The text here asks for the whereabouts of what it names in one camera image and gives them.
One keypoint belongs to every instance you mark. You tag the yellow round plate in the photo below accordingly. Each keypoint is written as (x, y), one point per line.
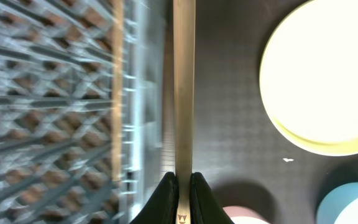
(309, 77)

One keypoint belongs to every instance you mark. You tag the wooden chopstick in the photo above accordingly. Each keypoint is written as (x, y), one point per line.
(116, 113)
(184, 16)

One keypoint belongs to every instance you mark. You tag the grey plastic dish rack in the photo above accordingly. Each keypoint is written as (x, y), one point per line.
(56, 75)

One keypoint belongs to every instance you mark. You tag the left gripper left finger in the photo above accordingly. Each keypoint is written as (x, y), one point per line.
(161, 208)

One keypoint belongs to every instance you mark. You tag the pink bowl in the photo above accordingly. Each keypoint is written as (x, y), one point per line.
(244, 215)

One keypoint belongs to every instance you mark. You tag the light blue bowl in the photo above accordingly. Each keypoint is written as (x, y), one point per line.
(340, 206)

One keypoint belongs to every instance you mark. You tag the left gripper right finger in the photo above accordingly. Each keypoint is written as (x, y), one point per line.
(204, 207)

